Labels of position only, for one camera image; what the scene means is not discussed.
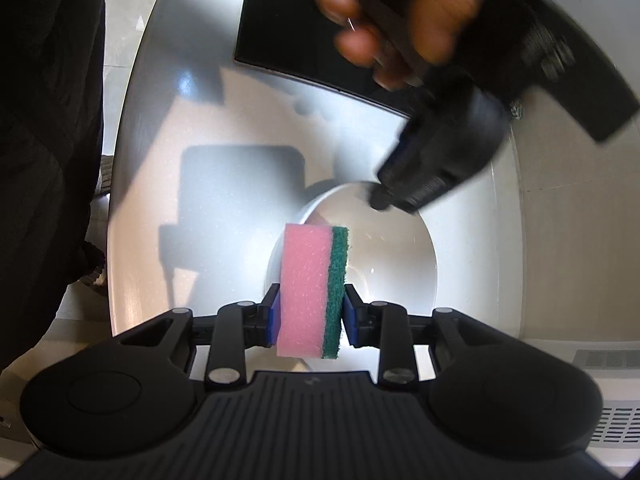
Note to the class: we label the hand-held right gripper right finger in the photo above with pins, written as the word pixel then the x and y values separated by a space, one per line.
pixel 350 327

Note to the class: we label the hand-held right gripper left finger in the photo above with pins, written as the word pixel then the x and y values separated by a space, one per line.
pixel 272 322

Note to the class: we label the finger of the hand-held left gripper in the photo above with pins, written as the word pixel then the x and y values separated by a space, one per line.
pixel 400 180

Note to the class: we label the pink and green sponge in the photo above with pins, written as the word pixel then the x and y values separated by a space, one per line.
pixel 302 290

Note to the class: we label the white bowl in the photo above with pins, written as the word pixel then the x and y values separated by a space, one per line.
pixel 390 270

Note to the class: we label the person's left hand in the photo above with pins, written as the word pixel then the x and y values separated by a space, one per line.
pixel 435 20

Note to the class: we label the dark shoe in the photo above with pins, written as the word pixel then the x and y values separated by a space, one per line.
pixel 95 265
pixel 105 175

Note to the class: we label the black glass cooktop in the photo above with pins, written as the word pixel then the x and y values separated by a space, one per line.
pixel 280 20

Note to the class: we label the slotted vent grille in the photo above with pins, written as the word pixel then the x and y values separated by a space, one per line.
pixel 620 425

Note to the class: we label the person's black clothing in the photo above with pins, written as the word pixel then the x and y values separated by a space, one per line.
pixel 45 135

